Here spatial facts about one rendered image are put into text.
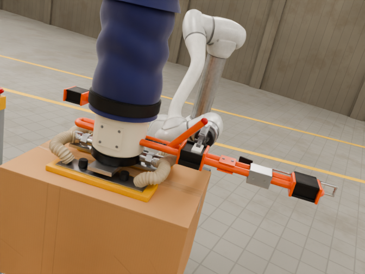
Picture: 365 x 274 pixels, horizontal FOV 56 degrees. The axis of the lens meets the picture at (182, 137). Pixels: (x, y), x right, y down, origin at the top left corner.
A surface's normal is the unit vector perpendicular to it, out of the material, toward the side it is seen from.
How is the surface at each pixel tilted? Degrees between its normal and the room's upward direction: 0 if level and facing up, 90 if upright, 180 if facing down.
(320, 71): 90
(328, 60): 90
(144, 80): 73
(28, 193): 90
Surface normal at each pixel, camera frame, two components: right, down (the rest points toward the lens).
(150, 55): 0.61, 0.22
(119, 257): -0.24, 0.29
